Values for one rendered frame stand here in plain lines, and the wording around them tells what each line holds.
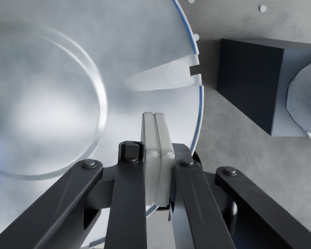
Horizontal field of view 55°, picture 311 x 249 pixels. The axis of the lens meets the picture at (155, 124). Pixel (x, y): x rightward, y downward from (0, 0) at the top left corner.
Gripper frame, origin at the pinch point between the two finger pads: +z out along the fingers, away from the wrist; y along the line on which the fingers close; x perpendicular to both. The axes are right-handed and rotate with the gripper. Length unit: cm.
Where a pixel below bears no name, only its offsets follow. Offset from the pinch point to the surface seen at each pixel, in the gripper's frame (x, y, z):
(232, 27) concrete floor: 9, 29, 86
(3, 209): -9.6, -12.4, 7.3
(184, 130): -1.3, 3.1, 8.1
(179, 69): 4.0, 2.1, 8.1
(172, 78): 3.2, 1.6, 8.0
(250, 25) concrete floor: 10, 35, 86
